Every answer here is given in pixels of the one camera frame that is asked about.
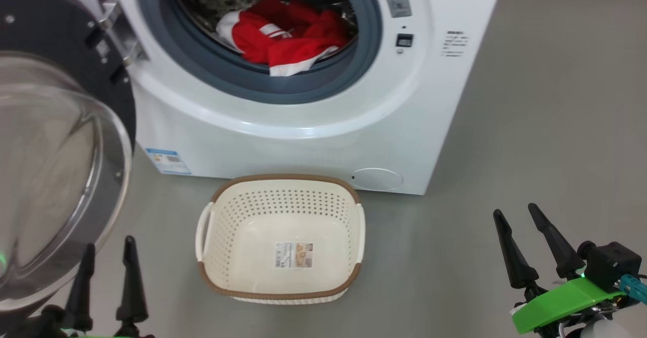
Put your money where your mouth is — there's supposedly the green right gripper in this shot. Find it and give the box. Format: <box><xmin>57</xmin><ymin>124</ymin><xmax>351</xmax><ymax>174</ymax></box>
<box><xmin>493</xmin><ymin>203</ymin><xmax>627</xmax><ymax>334</ymax></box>

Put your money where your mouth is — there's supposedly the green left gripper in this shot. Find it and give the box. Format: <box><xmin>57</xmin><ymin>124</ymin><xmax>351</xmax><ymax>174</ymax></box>
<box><xmin>30</xmin><ymin>235</ymin><xmax>155</xmax><ymax>338</ymax></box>

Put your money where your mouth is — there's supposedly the round glass washer door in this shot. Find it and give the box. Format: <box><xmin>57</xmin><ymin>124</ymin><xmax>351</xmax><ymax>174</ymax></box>
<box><xmin>0</xmin><ymin>0</ymin><xmax>137</xmax><ymax>312</ymax></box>

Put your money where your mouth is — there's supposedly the red and white garment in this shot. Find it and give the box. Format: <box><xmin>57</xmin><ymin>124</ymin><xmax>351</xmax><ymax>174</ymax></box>
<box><xmin>216</xmin><ymin>0</ymin><xmax>350</xmax><ymax>77</ymax></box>

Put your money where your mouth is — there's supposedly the white front-load washing machine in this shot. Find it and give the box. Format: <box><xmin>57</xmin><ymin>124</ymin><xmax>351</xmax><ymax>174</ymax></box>
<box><xmin>51</xmin><ymin>0</ymin><xmax>506</xmax><ymax>196</ymax></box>

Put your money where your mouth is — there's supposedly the printed label sticker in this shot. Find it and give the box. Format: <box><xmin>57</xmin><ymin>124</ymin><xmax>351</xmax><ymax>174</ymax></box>
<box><xmin>274</xmin><ymin>242</ymin><xmax>314</xmax><ymax>268</ymax></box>

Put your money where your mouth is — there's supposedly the cream perforated laundry basket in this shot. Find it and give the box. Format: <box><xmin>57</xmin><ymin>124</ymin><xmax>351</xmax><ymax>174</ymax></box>
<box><xmin>195</xmin><ymin>174</ymin><xmax>366</xmax><ymax>305</ymax></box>

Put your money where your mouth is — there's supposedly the chrome door hinge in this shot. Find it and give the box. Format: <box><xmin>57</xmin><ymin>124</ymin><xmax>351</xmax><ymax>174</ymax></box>
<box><xmin>95</xmin><ymin>0</ymin><xmax>148</xmax><ymax>67</ymax></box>

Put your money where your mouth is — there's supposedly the blue energy label sticker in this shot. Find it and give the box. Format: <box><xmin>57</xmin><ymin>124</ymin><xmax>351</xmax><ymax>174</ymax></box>
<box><xmin>146</xmin><ymin>148</ymin><xmax>193</xmax><ymax>176</ymax></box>

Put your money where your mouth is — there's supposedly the round white filter cover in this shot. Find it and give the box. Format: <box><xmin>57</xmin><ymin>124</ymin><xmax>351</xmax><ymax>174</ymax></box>
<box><xmin>351</xmin><ymin>168</ymin><xmax>404</xmax><ymax>192</ymax></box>

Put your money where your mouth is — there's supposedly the teal cable plug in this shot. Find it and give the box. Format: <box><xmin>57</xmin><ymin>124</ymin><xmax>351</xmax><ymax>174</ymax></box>
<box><xmin>619</xmin><ymin>274</ymin><xmax>647</xmax><ymax>306</ymax></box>

